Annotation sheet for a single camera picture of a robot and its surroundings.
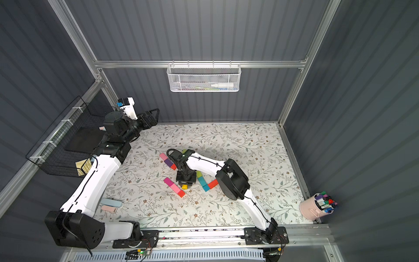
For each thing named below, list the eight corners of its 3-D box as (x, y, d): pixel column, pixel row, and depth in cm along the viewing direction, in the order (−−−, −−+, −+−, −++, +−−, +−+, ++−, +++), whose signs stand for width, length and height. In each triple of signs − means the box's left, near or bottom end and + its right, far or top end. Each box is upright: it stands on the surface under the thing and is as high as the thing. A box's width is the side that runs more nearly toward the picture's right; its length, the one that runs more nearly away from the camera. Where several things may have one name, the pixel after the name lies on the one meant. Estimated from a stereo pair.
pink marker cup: (302, 220, 80) (317, 212, 70) (297, 202, 86) (309, 192, 75) (320, 220, 80) (337, 212, 69) (313, 202, 86) (328, 192, 75)
